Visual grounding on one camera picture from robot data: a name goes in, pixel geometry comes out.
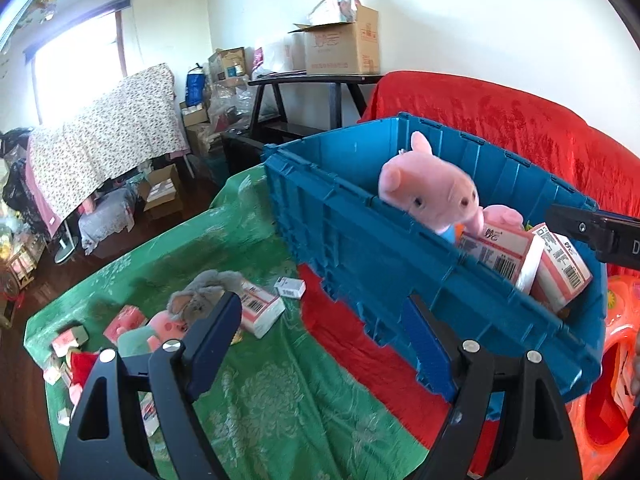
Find pink pig plush toy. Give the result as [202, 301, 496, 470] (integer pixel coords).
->
[377, 131, 523, 241]

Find red fabric sheet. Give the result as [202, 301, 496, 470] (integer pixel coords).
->
[299, 265, 501, 478]

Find blue plastic crate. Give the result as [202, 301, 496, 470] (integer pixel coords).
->
[262, 114, 608, 406]

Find large cardboard box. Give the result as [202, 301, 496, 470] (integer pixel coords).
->
[290, 5, 381, 76]

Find small pink plush toy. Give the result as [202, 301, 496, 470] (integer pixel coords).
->
[117, 310, 188, 361]

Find small white box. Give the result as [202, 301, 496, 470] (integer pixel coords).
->
[274, 276, 307, 299]

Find small cardboard box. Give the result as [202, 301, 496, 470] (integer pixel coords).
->
[207, 47, 248, 81]

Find open cardboard box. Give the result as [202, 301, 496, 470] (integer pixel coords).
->
[139, 164, 185, 218]

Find orange plastic basket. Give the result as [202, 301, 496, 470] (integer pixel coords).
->
[570, 275, 640, 480]

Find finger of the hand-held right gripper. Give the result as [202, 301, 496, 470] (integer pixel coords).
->
[545, 203, 616, 256]

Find grey mouse plush toy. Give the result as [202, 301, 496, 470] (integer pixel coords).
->
[166, 270, 244, 333]

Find blue bag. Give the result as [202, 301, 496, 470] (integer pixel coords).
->
[186, 67, 207, 107]

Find pink tissue packet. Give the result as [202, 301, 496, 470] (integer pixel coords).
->
[530, 222, 593, 313]
[103, 305, 147, 343]
[239, 280, 286, 338]

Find window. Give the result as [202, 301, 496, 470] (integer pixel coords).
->
[25, 7, 126, 126]

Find red plush toy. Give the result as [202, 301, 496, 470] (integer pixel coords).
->
[67, 350, 101, 386]

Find red plush blanket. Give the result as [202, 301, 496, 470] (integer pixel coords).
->
[357, 71, 640, 221]

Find black side table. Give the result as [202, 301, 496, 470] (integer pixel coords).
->
[222, 74, 383, 161]

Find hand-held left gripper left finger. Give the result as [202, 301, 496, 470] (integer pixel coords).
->
[59, 290, 244, 480]

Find floral patterned blanket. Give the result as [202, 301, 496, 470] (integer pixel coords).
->
[27, 62, 191, 221]

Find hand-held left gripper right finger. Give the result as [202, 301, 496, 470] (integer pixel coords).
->
[400, 294, 583, 480]

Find small pink box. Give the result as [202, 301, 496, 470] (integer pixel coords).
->
[51, 325, 88, 358]

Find white plastic bag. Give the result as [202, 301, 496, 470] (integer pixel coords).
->
[252, 40, 306, 78]

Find pink white boxes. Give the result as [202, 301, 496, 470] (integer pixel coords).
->
[457, 220, 546, 293]

